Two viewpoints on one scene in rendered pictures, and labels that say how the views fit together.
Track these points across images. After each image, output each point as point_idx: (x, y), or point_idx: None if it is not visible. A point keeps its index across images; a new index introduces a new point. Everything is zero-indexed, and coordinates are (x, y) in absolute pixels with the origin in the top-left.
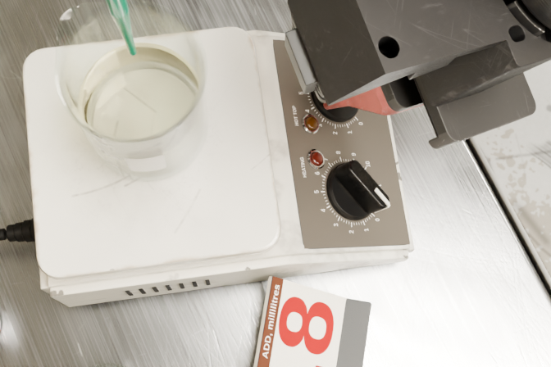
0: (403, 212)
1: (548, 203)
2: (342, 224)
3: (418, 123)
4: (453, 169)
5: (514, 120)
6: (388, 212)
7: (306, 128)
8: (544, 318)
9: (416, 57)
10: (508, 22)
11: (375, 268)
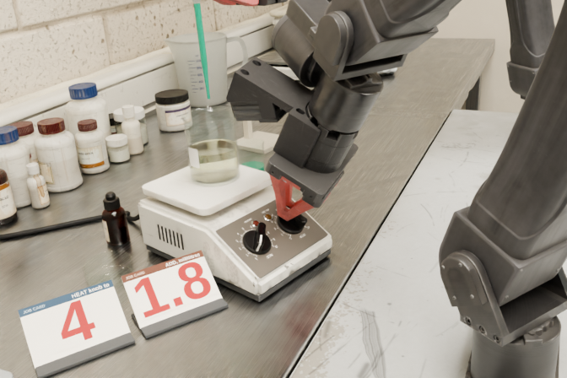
0: (271, 270)
1: (344, 327)
2: (240, 243)
3: (326, 278)
4: (319, 295)
5: (305, 186)
6: (264, 262)
7: (264, 215)
8: (286, 356)
9: (250, 79)
10: (300, 107)
11: (245, 300)
